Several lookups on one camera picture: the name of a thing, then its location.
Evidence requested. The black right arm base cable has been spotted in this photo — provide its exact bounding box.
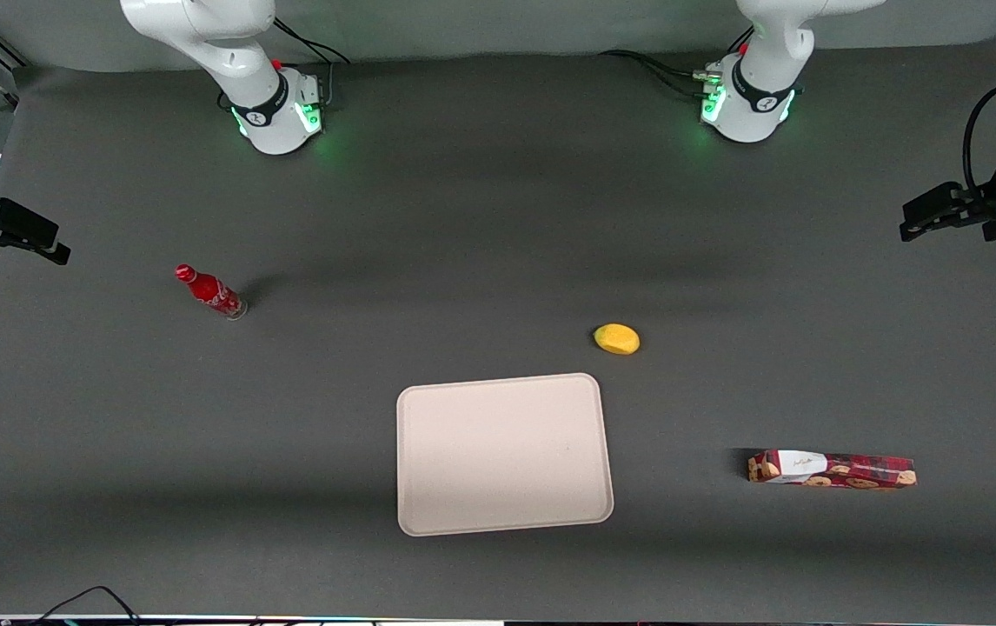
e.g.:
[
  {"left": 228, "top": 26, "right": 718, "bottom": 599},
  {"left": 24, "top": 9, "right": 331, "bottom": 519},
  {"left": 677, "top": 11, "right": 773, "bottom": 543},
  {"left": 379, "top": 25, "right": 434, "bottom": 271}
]
[{"left": 217, "top": 17, "right": 352, "bottom": 111}]

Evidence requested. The black cable at table edge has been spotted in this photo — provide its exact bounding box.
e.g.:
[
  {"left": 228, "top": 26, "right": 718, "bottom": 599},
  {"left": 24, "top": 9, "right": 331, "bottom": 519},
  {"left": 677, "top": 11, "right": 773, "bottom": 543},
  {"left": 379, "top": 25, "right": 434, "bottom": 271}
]
[{"left": 27, "top": 585, "right": 144, "bottom": 626}]

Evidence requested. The red cola bottle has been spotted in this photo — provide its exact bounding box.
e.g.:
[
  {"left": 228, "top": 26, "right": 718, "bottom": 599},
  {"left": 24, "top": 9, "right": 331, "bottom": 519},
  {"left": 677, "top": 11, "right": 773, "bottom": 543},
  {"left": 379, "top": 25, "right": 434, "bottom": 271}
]
[{"left": 174, "top": 264, "right": 249, "bottom": 321}]

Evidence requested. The black arm base cable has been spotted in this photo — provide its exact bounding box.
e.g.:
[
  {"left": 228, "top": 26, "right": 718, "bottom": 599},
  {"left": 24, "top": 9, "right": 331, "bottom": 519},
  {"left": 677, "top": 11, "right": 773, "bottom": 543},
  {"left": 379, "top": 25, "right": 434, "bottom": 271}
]
[
  {"left": 598, "top": 26, "right": 756, "bottom": 98},
  {"left": 217, "top": 17, "right": 352, "bottom": 111}
]

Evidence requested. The black left arm base cable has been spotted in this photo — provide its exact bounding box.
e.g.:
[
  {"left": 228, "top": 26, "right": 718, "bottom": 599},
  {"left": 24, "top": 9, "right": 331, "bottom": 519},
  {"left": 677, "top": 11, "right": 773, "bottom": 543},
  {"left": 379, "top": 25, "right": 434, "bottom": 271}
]
[{"left": 598, "top": 26, "right": 756, "bottom": 98}]

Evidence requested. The red cookie box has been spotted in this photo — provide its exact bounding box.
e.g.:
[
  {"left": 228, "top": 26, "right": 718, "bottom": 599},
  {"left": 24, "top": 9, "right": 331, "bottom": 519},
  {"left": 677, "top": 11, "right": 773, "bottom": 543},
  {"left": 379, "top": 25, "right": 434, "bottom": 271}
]
[{"left": 747, "top": 449, "right": 918, "bottom": 490}]

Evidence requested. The yellow lemon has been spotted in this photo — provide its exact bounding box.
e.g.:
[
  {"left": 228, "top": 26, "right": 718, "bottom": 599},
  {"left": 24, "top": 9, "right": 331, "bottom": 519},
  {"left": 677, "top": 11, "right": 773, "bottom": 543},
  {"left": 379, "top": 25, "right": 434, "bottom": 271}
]
[{"left": 594, "top": 323, "right": 641, "bottom": 356}]

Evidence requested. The beige rectangular tray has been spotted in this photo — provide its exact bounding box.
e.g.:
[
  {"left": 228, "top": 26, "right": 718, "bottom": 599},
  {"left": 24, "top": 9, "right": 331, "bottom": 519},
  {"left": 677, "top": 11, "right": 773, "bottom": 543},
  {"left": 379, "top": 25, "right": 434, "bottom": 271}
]
[{"left": 396, "top": 373, "right": 615, "bottom": 537}]

